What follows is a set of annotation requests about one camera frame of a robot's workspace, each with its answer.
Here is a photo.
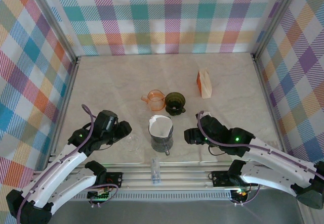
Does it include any small clear plastic holder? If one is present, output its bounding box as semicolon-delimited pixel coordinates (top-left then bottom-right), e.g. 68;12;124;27
151;158;162;186

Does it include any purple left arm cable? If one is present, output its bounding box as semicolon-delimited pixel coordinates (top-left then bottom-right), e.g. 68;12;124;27
16;104;98;224

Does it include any green lit circuit board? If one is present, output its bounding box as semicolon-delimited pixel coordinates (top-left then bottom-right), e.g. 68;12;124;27
231;188;250;199
87;187;112;201

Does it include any aluminium frame cross rail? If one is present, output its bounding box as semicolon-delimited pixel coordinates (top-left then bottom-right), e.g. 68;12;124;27
50;162;308;191

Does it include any aluminium frame upright post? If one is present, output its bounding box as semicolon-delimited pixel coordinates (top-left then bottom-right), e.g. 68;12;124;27
252;0;303;60
25;0;81;63

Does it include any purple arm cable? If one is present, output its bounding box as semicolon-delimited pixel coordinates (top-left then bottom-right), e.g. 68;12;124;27
16;104;98;224
196;110;324;179

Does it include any orange pack of paper filters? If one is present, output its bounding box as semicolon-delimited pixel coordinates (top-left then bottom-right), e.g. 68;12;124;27
196;68;214;100

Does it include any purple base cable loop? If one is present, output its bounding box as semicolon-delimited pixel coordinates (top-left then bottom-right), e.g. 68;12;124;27
234;183;261;206
88;183;119;208

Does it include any orange transparent measuring cup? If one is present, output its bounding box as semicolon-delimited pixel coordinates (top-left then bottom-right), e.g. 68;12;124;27
141;89;166;112

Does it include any grey slotted cable duct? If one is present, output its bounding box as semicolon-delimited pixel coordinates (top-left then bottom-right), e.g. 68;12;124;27
54;190;233;202

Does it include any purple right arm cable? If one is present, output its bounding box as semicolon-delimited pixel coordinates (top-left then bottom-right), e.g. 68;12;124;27
196;110;324;179

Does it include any clear glass coffee dripper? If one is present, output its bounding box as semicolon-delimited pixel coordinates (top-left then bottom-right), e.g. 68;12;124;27
126;135;141;154

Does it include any aluminium frame leg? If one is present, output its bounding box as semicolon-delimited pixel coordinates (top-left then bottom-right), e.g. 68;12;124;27
300;206;313;224

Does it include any aluminium frame side rail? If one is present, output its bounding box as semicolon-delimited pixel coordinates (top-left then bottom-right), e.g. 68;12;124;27
252;54;291;163
49;56;82;159

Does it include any dark green coffee dripper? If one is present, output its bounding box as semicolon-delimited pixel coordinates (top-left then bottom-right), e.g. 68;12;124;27
164;92;187;116

